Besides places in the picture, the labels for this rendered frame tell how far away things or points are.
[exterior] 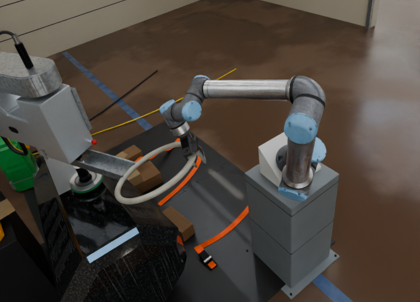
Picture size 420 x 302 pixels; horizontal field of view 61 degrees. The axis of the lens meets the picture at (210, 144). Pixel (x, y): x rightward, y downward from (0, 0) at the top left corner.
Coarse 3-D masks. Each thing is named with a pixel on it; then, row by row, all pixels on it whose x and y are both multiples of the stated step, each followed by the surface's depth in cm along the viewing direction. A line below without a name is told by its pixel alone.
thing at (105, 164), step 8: (88, 152) 222; (96, 152) 217; (88, 160) 219; (96, 160) 218; (104, 160) 217; (112, 160) 213; (120, 160) 209; (128, 160) 206; (88, 168) 211; (96, 168) 206; (104, 168) 211; (112, 168) 209; (120, 168) 208; (128, 168) 207; (136, 168) 207; (112, 176) 202; (120, 176) 198
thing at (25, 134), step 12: (0, 96) 213; (12, 96) 217; (0, 108) 211; (12, 108) 213; (0, 120) 219; (12, 120) 211; (24, 120) 206; (0, 132) 231; (12, 132) 221; (24, 132) 213; (36, 144) 216
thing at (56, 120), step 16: (48, 96) 189; (64, 96) 195; (32, 112) 190; (48, 112) 188; (64, 112) 198; (80, 112) 207; (32, 128) 202; (48, 128) 193; (64, 128) 200; (80, 128) 210; (48, 144) 206; (64, 144) 202; (80, 144) 212; (64, 160) 208
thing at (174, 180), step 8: (168, 144) 205; (176, 144) 202; (152, 152) 208; (160, 152) 208; (144, 160) 207; (192, 160) 176; (184, 168) 171; (128, 176) 201; (176, 176) 168; (120, 184) 192; (168, 184) 166; (120, 192) 187; (152, 192) 166; (160, 192) 166; (120, 200) 176; (128, 200) 171; (136, 200) 168; (144, 200) 167
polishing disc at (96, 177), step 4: (92, 172) 239; (72, 176) 239; (76, 176) 238; (92, 176) 236; (96, 176) 235; (100, 176) 235; (72, 180) 236; (76, 180) 235; (92, 180) 233; (96, 180) 232; (100, 180) 233; (72, 184) 232; (76, 184) 232; (80, 184) 231; (84, 184) 231; (88, 184) 230; (92, 184) 230; (96, 184) 231; (72, 188) 230; (76, 188) 229; (80, 188) 229; (84, 188) 228; (88, 188) 228
